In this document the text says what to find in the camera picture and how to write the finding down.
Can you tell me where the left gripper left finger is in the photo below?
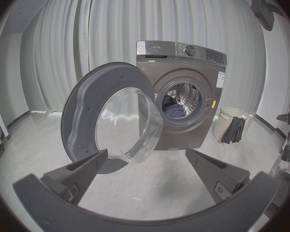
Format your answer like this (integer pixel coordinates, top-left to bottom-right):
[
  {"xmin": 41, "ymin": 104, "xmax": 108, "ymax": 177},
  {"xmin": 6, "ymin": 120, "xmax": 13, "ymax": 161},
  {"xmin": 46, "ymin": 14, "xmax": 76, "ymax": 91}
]
[{"xmin": 40, "ymin": 148, "xmax": 108, "ymax": 205}]

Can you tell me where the white curtain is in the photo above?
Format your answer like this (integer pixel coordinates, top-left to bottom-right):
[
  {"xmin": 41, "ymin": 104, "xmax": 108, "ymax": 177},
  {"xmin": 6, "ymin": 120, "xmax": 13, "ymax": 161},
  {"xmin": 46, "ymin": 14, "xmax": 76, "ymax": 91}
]
[
  {"xmin": 88, "ymin": 0, "xmax": 267, "ymax": 116},
  {"xmin": 20, "ymin": 0, "xmax": 95, "ymax": 113}
]

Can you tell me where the cream laundry basket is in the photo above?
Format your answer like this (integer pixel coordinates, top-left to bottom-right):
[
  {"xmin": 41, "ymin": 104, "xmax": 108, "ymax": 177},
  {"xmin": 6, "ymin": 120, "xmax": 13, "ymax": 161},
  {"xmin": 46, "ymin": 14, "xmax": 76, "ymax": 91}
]
[{"xmin": 213, "ymin": 107, "xmax": 251, "ymax": 144}]

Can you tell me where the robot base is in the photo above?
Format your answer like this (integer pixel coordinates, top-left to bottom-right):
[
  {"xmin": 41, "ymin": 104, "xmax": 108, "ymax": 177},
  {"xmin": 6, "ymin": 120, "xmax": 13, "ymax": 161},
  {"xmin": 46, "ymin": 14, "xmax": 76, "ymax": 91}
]
[{"xmin": 264, "ymin": 171, "xmax": 290, "ymax": 219}]

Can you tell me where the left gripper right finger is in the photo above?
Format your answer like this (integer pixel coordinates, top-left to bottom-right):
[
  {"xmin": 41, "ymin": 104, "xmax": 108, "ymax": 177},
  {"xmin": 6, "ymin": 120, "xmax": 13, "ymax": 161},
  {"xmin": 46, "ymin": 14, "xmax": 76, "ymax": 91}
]
[{"xmin": 185, "ymin": 148, "xmax": 251, "ymax": 201}]

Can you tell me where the dark blue garment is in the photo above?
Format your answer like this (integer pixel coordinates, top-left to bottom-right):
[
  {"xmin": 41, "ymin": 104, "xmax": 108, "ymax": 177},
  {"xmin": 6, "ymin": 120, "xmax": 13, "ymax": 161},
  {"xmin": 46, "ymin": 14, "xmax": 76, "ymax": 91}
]
[{"xmin": 162, "ymin": 103, "xmax": 185, "ymax": 117}]

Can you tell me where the washing machine door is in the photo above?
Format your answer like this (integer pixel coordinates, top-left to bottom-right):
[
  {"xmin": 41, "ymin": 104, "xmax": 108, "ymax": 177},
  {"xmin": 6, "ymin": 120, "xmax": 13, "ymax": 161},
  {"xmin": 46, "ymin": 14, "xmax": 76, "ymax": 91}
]
[{"xmin": 61, "ymin": 62, "xmax": 164, "ymax": 165}]

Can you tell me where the black garment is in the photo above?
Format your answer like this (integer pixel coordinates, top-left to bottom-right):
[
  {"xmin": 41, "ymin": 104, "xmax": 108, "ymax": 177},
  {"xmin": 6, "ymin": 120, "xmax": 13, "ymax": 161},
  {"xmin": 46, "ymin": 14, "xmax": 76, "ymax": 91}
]
[{"xmin": 221, "ymin": 117, "xmax": 246, "ymax": 145}]

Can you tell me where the grey washing machine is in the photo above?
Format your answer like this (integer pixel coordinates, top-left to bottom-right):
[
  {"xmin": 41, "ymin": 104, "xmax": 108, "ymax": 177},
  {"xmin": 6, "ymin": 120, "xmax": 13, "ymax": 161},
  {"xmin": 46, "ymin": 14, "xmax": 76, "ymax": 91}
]
[{"xmin": 136, "ymin": 40, "xmax": 228, "ymax": 151}]

